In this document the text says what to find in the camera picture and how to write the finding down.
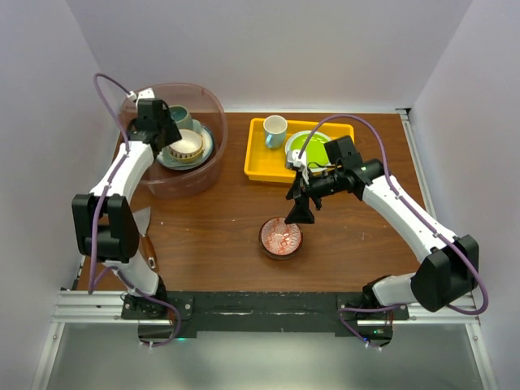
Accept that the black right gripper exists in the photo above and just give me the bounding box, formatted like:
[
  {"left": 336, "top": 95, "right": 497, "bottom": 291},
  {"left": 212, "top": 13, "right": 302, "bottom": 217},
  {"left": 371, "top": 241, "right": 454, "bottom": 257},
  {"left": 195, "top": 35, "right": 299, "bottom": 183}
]
[{"left": 285, "top": 167, "right": 343, "bottom": 224}]

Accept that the teal glazed mug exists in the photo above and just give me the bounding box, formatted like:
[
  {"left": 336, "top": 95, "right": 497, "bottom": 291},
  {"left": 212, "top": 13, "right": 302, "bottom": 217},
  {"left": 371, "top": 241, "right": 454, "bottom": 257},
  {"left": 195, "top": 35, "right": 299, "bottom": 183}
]
[{"left": 169, "top": 105, "right": 193, "bottom": 130}]

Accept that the mint green divided dish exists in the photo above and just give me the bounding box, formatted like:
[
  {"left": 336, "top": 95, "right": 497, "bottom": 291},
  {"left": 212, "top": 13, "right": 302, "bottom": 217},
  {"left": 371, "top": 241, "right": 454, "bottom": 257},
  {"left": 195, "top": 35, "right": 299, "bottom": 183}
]
[{"left": 158, "top": 120, "right": 211, "bottom": 170}]

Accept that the yellow rimmed bowl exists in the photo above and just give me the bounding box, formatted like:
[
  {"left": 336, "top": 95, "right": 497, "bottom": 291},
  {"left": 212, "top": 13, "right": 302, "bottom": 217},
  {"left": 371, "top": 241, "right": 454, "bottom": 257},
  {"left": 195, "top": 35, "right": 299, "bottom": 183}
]
[{"left": 171, "top": 157, "right": 202, "bottom": 167}]

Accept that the red patterned ceramic bowl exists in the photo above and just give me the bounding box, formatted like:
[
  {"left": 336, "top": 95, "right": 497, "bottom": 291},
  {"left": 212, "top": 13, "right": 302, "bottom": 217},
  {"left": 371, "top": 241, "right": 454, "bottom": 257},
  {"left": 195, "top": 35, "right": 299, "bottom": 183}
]
[{"left": 259, "top": 217, "right": 303, "bottom": 258}]

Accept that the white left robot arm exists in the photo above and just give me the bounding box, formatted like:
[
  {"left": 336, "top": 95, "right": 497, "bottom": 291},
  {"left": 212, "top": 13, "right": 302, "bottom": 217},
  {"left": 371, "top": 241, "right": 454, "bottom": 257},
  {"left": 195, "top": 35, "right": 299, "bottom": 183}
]
[{"left": 71, "top": 97, "right": 181, "bottom": 319}]

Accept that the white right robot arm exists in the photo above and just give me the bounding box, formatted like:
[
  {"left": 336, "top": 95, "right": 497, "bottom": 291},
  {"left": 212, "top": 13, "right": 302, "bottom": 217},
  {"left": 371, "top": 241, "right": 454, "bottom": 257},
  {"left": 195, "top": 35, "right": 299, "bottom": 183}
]
[{"left": 285, "top": 136, "right": 479, "bottom": 319}]

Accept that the transparent pink plastic bin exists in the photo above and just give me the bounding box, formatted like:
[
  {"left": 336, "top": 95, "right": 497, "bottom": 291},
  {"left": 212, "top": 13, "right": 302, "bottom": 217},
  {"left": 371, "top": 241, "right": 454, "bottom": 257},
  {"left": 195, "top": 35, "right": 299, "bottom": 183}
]
[{"left": 119, "top": 83, "right": 228, "bottom": 199}]

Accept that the beige black rimmed bowl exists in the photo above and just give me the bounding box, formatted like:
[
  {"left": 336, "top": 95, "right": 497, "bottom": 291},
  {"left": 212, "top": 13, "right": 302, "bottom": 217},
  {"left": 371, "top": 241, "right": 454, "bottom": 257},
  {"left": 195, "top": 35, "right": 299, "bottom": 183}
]
[{"left": 258, "top": 232, "right": 304, "bottom": 260}]

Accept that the yellow plastic tray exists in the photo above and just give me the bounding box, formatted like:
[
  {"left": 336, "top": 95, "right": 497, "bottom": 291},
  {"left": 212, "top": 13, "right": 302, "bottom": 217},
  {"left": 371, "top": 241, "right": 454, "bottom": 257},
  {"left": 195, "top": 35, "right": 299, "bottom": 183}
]
[{"left": 244, "top": 118, "right": 354, "bottom": 184}]

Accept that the lime green small plate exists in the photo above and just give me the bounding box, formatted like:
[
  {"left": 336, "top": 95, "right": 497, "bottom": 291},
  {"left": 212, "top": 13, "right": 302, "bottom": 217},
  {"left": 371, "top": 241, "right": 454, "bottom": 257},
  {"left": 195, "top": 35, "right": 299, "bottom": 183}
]
[{"left": 288, "top": 133, "right": 332, "bottom": 163}]

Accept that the white scalloped plate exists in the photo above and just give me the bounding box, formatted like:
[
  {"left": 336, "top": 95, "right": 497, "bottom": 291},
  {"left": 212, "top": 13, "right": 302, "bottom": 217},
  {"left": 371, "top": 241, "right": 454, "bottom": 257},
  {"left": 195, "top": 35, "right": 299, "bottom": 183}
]
[{"left": 284, "top": 130, "right": 336, "bottom": 167}]

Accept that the light blue ceramic mug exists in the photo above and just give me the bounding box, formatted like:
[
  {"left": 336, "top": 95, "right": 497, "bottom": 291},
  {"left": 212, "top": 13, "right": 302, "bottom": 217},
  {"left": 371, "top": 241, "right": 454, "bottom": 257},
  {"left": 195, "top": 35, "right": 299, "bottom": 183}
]
[{"left": 263, "top": 115, "right": 288, "bottom": 149}]

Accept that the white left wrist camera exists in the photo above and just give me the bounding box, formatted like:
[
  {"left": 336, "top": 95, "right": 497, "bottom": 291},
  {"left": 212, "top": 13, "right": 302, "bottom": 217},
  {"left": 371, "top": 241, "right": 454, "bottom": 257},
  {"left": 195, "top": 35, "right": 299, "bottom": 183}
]
[{"left": 127, "top": 88, "right": 155, "bottom": 104}]

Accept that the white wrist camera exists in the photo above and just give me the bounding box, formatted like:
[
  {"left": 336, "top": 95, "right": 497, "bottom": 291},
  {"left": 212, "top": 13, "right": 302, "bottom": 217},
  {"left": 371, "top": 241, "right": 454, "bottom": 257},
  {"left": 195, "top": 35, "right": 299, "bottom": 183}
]
[
  {"left": 127, "top": 88, "right": 155, "bottom": 104},
  {"left": 285, "top": 149, "right": 309, "bottom": 184}
]

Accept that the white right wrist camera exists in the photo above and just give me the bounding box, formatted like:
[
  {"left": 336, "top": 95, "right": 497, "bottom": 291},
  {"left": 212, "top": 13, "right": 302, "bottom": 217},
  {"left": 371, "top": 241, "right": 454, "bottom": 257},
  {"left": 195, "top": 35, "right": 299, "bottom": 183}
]
[{"left": 285, "top": 149, "right": 309, "bottom": 184}]

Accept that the wooden handled metal scraper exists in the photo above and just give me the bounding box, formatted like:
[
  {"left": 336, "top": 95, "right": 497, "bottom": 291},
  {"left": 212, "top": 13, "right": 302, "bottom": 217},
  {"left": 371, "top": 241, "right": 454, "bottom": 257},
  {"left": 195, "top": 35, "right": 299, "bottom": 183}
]
[{"left": 133, "top": 207, "right": 158, "bottom": 270}]

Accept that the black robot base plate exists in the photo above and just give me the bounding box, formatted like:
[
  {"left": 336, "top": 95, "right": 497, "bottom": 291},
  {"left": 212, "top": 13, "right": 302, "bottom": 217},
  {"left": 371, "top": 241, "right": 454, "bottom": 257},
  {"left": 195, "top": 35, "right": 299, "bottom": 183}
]
[{"left": 121, "top": 292, "right": 410, "bottom": 346}]

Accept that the aluminium frame rail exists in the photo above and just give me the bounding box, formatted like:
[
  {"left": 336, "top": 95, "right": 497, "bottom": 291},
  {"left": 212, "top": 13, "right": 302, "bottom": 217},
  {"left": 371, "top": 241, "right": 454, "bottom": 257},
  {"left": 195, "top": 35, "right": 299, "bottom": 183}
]
[{"left": 399, "top": 111, "right": 498, "bottom": 389}]

